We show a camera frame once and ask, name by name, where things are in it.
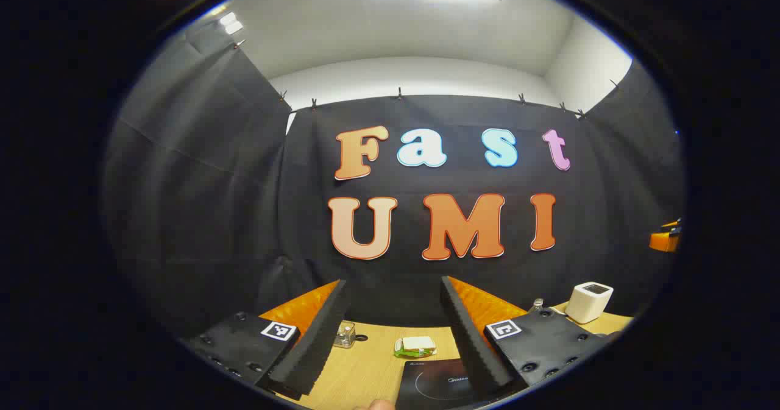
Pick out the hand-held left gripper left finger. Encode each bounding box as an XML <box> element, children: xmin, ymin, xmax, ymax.
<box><xmin>183</xmin><ymin>279</ymin><xmax>353</xmax><ymax>401</ymax></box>

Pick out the black backdrop cloth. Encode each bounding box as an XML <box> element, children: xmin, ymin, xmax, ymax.
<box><xmin>102</xmin><ymin>32</ymin><xmax>686</xmax><ymax>344</ymax></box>

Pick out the white toaster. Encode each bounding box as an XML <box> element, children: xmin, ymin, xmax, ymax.
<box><xmin>564</xmin><ymin>281</ymin><xmax>615</xmax><ymax>324</ymax></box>

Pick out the metal wire mesh holder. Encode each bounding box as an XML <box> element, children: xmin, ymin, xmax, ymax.
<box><xmin>333</xmin><ymin>322</ymin><xmax>357</xmax><ymax>349</ymax></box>

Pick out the black induction cooktop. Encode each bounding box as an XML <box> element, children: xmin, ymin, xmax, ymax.
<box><xmin>395</xmin><ymin>359</ymin><xmax>488</xmax><ymax>410</ymax></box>

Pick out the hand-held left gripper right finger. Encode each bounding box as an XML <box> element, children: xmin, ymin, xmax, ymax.
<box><xmin>440</xmin><ymin>275</ymin><xmax>610</xmax><ymax>398</ymax></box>

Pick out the sandwich with lettuce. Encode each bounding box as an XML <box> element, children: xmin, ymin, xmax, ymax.
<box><xmin>394</xmin><ymin>336</ymin><xmax>438</xmax><ymax>359</ymax></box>

